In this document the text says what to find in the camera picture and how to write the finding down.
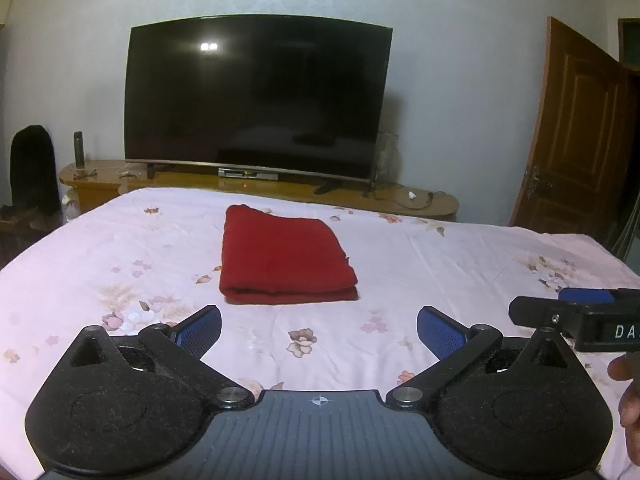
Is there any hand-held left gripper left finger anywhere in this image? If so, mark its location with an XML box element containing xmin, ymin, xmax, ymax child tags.
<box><xmin>66</xmin><ymin>304</ymin><xmax>254</xmax><ymax>411</ymax></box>

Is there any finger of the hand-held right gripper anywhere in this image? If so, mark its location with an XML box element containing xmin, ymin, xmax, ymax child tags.
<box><xmin>558</xmin><ymin>287</ymin><xmax>640</xmax><ymax>307</ymax></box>
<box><xmin>508</xmin><ymin>295</ymin><xmax>583</xmax><ymax>335</ymax></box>

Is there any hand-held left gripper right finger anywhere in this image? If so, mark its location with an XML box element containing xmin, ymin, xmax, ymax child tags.
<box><xmin>386</xmin><ymin>305</ymin><xmax>577</xmax><ymax>411</ymax></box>

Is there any red garment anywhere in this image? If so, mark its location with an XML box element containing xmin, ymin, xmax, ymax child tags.
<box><xmin>219</xmin><ymin>204</ymin><xmax>360</xmax><ymax>306</ymax></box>

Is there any person's right hand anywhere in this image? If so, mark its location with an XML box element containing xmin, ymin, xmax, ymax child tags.
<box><xmin>607</xmin><ymin>352</ymin><xmax>640</xmax><ymax>467</ymax></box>

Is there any floral pink bed sheet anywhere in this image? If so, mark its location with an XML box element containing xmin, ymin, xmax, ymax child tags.
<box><xmin>0</xmin><ymin>186</ymin><xmax>640</xmax><ymax>480</ymax></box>

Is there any wooden television stand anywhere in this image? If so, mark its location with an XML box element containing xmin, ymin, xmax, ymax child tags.
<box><xmin>58</xmin><ymin>158</ymin><xmax>460</xmax><ymax>224</ymax></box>

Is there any brown wooden door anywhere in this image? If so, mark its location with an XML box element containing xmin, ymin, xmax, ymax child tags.
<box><xmin>509</xmin><ymin>16</ymin><xmax>640</xmax><ymax>262</ymax></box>

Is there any silver set-top box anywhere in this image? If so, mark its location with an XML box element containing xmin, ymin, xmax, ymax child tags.
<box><xmin>217</xmin><ymin>167</ymin><xmax>281</xmax><ymax>181</ymax></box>

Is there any clear glass vase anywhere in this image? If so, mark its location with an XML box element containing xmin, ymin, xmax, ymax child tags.
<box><xmin>372</xmin><ymin>132</ymin><xmax>401</xmax><ymax>187</ymax></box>

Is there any black curved television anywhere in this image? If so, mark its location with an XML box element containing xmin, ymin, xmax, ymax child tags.
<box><xmin>123</xmin><ymin>14</ymin><xmax>394</xmax><ymax>196</ymax></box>

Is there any metal door handle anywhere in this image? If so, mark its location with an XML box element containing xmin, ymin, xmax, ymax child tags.
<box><xmin>524</xmin><ymin>164</ymin><xmax>544</xmax><ymax>199</ymax></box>

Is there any black cable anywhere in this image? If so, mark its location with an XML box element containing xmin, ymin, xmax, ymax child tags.
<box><xmin>385</xmin><ymin>186</ymin><xmax>443</xmax><ymax>209</ymax></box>

